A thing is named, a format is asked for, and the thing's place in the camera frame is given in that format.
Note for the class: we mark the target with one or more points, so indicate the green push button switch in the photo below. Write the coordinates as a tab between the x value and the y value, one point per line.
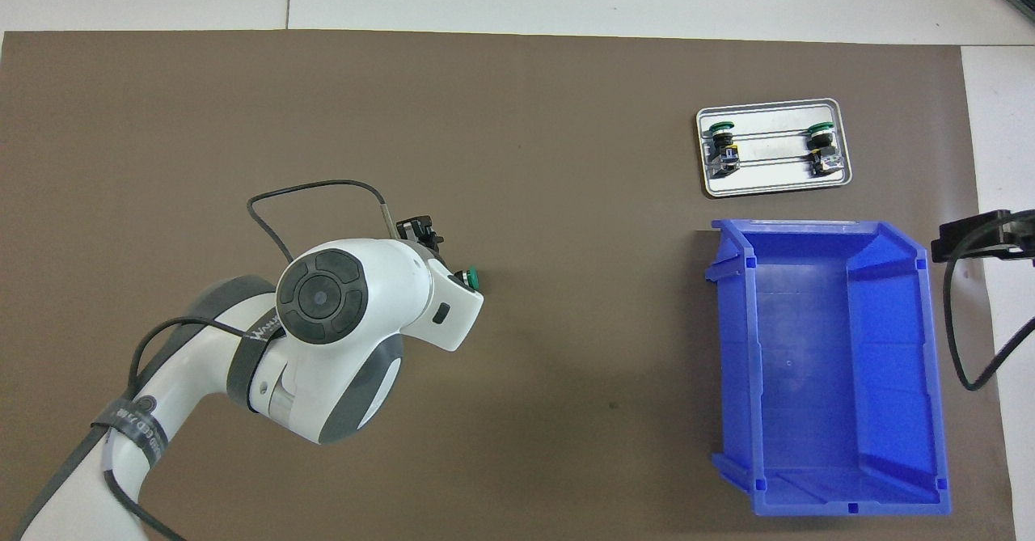
471	280
722	149
825	149

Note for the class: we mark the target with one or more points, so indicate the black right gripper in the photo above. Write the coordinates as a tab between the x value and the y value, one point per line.
1022	243

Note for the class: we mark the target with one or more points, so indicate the brown table mat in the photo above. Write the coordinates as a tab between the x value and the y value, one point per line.
566	412

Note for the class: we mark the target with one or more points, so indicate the blue plastic storage bin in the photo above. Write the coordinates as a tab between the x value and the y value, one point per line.
808	363

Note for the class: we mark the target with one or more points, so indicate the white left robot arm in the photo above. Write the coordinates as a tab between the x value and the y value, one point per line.
348	298

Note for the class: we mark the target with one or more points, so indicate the grey metal tray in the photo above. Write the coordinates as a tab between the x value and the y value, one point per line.
772	177

